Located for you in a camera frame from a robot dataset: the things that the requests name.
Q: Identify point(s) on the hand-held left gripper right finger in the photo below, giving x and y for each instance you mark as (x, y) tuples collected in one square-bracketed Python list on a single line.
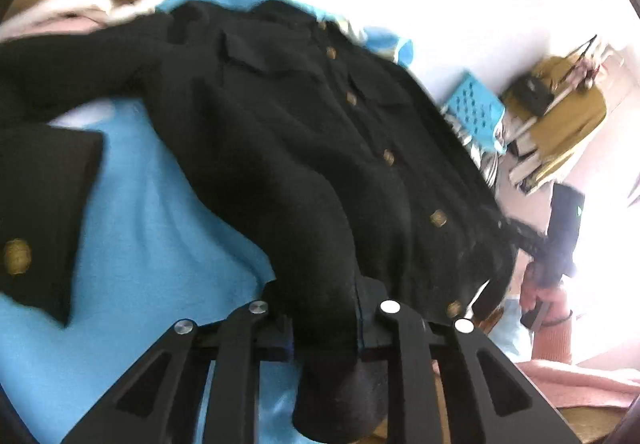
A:
[(372, 324)]

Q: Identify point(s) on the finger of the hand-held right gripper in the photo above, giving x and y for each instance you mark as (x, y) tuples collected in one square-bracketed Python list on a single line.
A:
[(525, 236)]

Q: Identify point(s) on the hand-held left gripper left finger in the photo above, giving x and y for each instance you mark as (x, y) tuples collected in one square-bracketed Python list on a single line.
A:
[(275, 334)]

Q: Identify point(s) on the black button coat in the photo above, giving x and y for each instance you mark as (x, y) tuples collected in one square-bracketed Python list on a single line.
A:
[(280, 149)]

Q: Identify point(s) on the person's right forearm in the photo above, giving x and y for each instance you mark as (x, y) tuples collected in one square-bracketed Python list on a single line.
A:
[(555, 339)]

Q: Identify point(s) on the person's right hand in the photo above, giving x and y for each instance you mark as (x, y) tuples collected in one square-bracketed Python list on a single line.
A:
[(542, 296)]

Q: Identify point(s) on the striped cloth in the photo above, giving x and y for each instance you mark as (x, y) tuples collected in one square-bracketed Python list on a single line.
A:
[(484, 159)]

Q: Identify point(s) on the mustard yellow chair cover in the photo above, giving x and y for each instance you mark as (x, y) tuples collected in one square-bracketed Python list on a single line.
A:
[(575, 129)]

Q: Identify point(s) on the black pouch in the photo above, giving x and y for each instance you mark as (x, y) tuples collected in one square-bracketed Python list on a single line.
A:
[(534, 95)]

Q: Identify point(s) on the blue perforated basket rack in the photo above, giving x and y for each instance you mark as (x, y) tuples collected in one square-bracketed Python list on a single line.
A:
[(472, 106)]

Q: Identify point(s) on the blue cloud print blanket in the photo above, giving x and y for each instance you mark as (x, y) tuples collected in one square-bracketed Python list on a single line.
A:
[(150, 249)]

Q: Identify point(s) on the brown bed frame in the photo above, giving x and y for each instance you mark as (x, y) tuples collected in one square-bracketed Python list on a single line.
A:
[(590, 424)]

